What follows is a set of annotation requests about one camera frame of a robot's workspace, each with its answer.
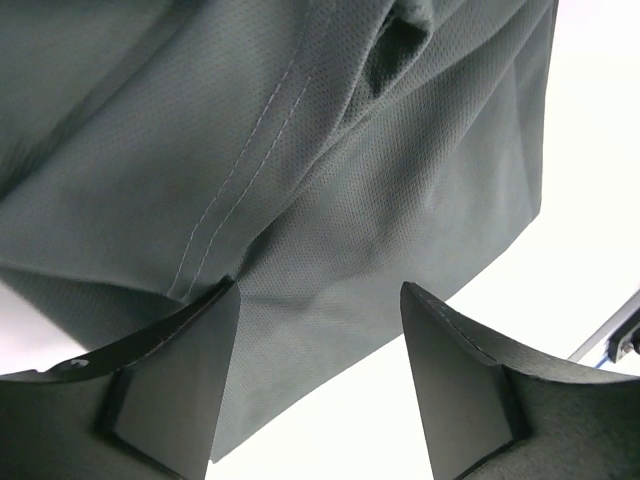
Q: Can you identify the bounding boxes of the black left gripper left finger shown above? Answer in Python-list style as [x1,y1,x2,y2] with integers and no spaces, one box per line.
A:
[1,279,240,480]

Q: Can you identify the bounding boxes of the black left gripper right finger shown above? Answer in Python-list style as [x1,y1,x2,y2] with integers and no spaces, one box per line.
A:
[401,282,639,479]

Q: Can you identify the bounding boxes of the grey t shirt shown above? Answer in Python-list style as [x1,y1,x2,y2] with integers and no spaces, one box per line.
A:
[1,1,558,461]

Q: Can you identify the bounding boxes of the aluminium mounting rail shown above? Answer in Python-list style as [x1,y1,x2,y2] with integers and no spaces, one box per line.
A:
[568,291,639,368]

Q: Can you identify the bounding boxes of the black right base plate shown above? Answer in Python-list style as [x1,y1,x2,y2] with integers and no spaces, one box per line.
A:
[607,317,639,364]

